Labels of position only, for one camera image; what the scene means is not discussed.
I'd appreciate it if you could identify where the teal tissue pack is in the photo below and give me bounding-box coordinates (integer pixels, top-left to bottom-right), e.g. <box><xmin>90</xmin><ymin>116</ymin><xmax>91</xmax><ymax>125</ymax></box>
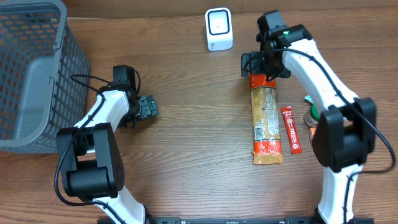
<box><xmin>304</xmin><ymin>95</ymin><xmax>314</xmax><ymax>104</ymax></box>

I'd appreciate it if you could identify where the green lidded jar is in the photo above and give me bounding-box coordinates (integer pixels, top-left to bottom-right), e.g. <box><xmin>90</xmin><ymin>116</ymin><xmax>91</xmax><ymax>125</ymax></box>
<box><xmin>303</xmin><ymin>105</ymin><xmax>320</xmax><ymax>127</ymax></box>

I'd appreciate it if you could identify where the red coffee sachet stick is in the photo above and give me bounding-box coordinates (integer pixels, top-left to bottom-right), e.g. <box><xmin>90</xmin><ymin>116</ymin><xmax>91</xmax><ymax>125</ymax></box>
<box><xmin>281</xmin><ymin>106</ymin><xmax>303</xmax><ymax>154</ymax></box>

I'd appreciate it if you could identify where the orange Kleenex tissue pack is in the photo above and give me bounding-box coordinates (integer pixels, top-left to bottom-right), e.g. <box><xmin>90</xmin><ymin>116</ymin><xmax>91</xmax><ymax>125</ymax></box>
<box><xmin>308</xmin><ymin>127</ymin><xmax>317</xmax><ymax>145</ymax></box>

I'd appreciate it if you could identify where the orange spaghetti packet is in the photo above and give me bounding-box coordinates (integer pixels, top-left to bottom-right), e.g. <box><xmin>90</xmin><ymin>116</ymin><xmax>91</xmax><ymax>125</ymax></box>
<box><xmin>249</xmin><ymin>75</ymin><xmax>283</xmax><ymax>165</ymax></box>

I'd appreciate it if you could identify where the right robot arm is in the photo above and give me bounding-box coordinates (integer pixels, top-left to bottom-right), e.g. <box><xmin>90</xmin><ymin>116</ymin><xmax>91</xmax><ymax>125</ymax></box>
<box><xmin>241</xmin><ymin>10</ymin><xmax>376</xmax><ymax>223</ymax></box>

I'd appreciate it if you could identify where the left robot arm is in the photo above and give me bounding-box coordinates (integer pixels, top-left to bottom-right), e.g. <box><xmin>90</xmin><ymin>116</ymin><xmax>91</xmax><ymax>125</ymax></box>
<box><xmin>54</xmin><ymin>65</ymin><xmax>159</xmax><ymax>223</ymax></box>

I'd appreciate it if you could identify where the white barcode scanner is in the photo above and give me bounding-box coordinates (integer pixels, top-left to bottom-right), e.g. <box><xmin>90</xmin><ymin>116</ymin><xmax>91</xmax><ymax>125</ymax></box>
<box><xmin>205</xmin><ymin>7</ymin><xmax>233</xmax><ymax>52</ymax></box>

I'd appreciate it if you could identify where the grey plastic mesh basket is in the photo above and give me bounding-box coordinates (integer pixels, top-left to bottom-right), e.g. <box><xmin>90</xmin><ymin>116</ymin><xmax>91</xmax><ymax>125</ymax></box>
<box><xmin>1</xmin><ymin>0</ymin><xmax>90</xmax><ymax>154</ymax></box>

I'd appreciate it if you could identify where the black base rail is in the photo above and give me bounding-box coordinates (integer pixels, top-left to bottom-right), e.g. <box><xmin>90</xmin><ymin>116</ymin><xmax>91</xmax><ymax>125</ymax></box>
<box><xmin>96</xmin><ymin>216</ymin><xmax>376</xmax><ymax>224</ymax></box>

